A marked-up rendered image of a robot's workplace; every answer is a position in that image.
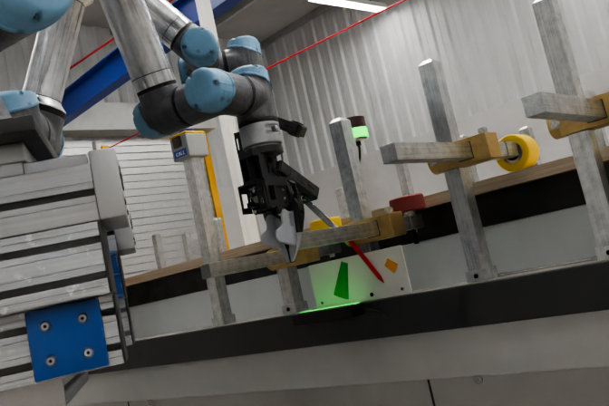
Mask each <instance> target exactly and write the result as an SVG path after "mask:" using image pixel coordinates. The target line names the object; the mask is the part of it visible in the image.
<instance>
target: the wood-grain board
mask: <svg viewBox="0 0 609 406"><path fill-rule="evenodd" d="M599 150H600V153H601V156H602V160H603V162H607V161H609V145H608V146H604V147H602V148H599ZM572 170H576V165H575V160H574V157H573V155H572V156H568V157H565V158H562V159H556V160H552V161H549V162H546V163H542V164H539V165H536V166H533V167H529V168H525V169H520V170H516V171H513V172H509V173H506V174H503V175H499V176H496V177H493V178H489V179H483V180H480V181H477V182H473V183H471V184H472V188H473V191H474V195H475V196H478V195H481V194H485V193H489V192H492V191H496V190H500V189H505V188H509V187H513V186H516V185H520V184H523V183H527V182H530V181H534V180H538V179H543V178H547V177H551V176H555V175H558V174H562V173H566V172H568V171H572ZM424 200H425V204H426V208H433V207H437V206H439V205H443V204H447V203H450V202H451V200H450V194H449V190H448V189H447V190H443V191H441V192H437V193H434V194H430V195H427V196H424ZM389 207H390V206H388V207H384V208H378V209H375V210H371V212H372V217H376V216H379V215H383V214H385V209H386V208H389ZM426 208H423V209H426ZM420 210H422V209H420ZM341 222H342V226H345V225H347V224H349V223H351V220H350V217H345V218H342V219H341ZM269 249H272V247H270V246H265V245H264V244H263V243H262V241H259V242H255V243H253V244H249V245H245V246H240V247H236V248H233V249H229V250H227V251H223V252H219V253H220V257H221V261H223V260H228V259H233V258H239V257H242V256H248V255H252V254H255V253H259V252H263V251H267V250H269ZM201 265H203V261H202V257H200V258H197V259H193V260H190V261H187V262H183V263H180V264H176V265H173V266H167V267H164V268H161V269H157V270H154V271H150V272H147V273H144V274H140V275H135V276H131V277H128V278H124V280H125V285H126V287H127V286H131V285H137V284H140V283H144V282H148V281H151V280H155V279H159V278H162V277H165V276H172V275H175V274H179V273H182V272H186V271H189V270H193V269H197V268H200V266H201Z"/></svg>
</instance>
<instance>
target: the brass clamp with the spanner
mask: <svg viewBox="0 0 609 406"><path fill-rule="evenodd" d="M373 221H376V222H377V226H378V229H379V234H380V235H379V236H375V237H367V238H362V239H357V240H353V242H354V243H355V244H356V246H358V245H362V244H366V243H370V242H375V241H379V240H383V239H387V238H391V237H397V236H401V235H406V234H407V232H406V228H405V225H404V221H403V216H402V213H401V211H398V212H392V213H386V214H383V215H379V216H376V217H370V218H366V219H363V220H360V221H356V222H353V223H349V224H347V225H346V226H349V225H354V224H361V223H367V222H373Z"/></svg>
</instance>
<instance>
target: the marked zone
mask: <svg viewBox="0 0 609 406"><path fill-rule="evenodd" d="M334 295H336V296H338V297H341V298H343V299H348V300H349V289H348V263H344V262H342V261H341V265H340V269H339V273H338V277H337V281H336V286H335V289H334Z"/></svg>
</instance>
